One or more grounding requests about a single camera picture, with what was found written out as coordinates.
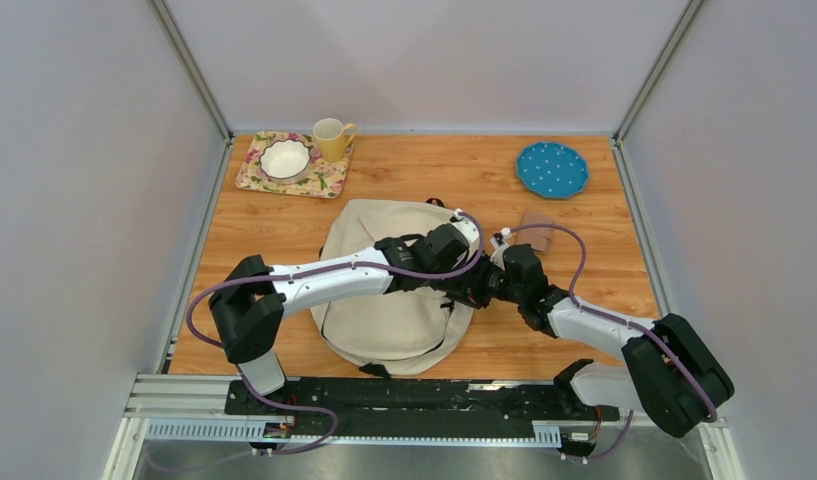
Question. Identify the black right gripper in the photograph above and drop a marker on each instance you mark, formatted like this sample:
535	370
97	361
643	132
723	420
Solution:
468	289

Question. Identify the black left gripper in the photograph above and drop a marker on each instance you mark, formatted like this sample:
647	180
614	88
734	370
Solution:
434	283

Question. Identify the cream canvas backpack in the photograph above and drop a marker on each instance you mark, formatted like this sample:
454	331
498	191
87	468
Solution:
406	333

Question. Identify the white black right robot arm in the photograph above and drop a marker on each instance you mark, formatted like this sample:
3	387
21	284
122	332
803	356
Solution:
668	372

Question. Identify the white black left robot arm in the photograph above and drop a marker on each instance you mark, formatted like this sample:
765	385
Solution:
242	315

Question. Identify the brown small notebook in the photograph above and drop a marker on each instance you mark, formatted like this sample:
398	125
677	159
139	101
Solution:
538	238

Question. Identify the blue polka dot plate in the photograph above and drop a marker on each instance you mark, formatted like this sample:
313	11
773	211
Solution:
552	170

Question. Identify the floral square tray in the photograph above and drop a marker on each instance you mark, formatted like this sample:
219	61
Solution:
323	179

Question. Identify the yellow ceramic mug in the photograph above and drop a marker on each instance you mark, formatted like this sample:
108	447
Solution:
333	137

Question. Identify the white scalloped bowl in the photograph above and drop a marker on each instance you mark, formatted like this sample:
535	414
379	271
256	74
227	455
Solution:
285	161

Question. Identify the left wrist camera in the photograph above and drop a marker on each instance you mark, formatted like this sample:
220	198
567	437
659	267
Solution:
468	229

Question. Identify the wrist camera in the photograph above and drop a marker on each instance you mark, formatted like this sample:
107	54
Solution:
499	241
468	229

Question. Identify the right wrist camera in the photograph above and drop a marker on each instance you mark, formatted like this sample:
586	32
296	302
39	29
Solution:
499	241

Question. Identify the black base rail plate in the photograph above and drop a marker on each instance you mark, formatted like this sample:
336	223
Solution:
416	408

